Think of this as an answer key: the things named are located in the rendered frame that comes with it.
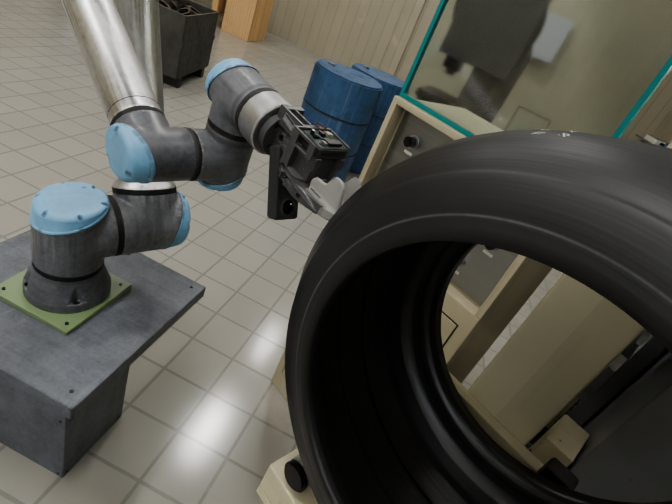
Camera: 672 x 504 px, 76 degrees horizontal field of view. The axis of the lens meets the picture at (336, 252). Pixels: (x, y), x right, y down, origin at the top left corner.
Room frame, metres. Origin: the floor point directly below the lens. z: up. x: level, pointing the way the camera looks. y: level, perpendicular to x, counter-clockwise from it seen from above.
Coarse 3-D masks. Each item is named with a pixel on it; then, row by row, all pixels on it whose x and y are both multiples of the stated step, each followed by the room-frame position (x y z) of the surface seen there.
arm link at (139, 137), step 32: (64, 0) 0.77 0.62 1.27; (96, 0) 0.77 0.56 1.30; (96, 32) 0.71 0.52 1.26; (96, 64) 0.67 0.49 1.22; (128, 64) 0.69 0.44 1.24; (128, 96) 0.64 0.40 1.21; (128, 128) 0.58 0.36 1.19; (160, 128) 0.62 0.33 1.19; (128, 160) 0.56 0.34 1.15; (160, 160) 0.59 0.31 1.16; (192, 160) 0.63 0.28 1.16
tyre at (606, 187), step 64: (384, 192) 0.39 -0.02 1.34; (448, 192) 0.35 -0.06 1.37; (512, 192) 0.32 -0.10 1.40; (576, 192) 0.31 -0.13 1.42; (640, 192) 0.30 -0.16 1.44; (320, 256) 0.40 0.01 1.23; (384, 256) 0.58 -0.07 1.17; (448, 256) 0.61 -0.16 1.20; (576, 256) 0.28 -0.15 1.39; (640, 256) 0.27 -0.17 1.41; (320, 320) 0.38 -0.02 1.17; (384, 320) 0.59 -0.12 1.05; (640, 320) 0.25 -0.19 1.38; (320, 384) 0.38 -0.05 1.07; (384, 384) 0.54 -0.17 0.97; (448, 384) 0.56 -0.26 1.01; (320, 448) 0.34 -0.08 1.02; (384, 448) 0.45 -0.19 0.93; (448, 448) 0.50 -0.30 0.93
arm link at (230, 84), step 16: (224, 64) 0.71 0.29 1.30; (240, 64) 0.71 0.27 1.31; (208, 80) 0.70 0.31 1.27; (224, 80) 0.68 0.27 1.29; (240, 80) 0.68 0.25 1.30; (256, 80) 0.69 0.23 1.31; (208, 96) 0.71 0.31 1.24; (224, 96) 0.67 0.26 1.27; (240, 96) 0.65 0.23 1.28; (224, 112) 0.67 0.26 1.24; (224, 128) 0.67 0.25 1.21
